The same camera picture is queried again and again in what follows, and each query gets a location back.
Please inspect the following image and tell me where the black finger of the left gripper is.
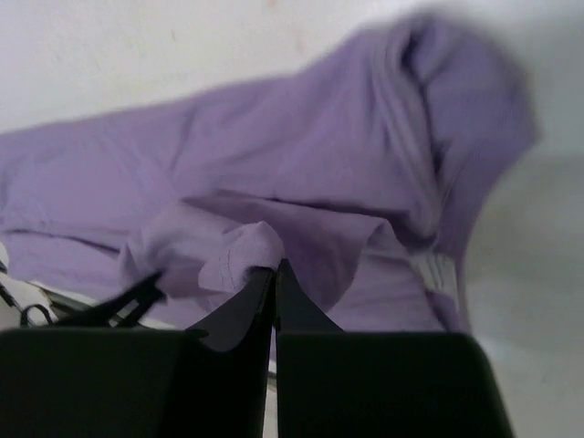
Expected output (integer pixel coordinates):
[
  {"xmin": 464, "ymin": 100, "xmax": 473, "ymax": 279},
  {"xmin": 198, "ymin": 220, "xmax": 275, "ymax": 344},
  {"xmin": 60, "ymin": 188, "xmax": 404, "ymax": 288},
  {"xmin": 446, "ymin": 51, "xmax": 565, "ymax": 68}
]
[{"xmin": 52, "ymin": 272, "xmax": 165, "ymax": 329}]

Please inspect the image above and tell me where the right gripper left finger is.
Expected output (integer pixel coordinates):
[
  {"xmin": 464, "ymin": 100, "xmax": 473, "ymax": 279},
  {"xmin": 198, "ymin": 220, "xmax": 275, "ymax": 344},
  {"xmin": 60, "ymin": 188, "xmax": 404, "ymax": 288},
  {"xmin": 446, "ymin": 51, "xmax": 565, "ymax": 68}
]
[{"xmin": 188, "ymin": 268, "xmax": 274, "ymax": 437}]

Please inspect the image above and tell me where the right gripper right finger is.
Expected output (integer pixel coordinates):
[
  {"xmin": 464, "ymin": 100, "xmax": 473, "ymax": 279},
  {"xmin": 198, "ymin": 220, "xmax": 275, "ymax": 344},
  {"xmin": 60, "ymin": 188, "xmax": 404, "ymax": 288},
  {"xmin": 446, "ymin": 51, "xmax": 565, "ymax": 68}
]
[{"xmin": 274, "ymin": 259, "xmax": 342, "ymax": 332}]

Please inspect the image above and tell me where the purple t shirt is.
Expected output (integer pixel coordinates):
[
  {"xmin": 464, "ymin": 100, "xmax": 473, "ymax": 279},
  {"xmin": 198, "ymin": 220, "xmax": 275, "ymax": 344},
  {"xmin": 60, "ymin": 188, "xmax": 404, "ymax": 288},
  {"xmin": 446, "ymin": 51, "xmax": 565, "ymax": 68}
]
[{"xmin": 1, "ymin": 15, "xmax": 537, "ymax": 331}]

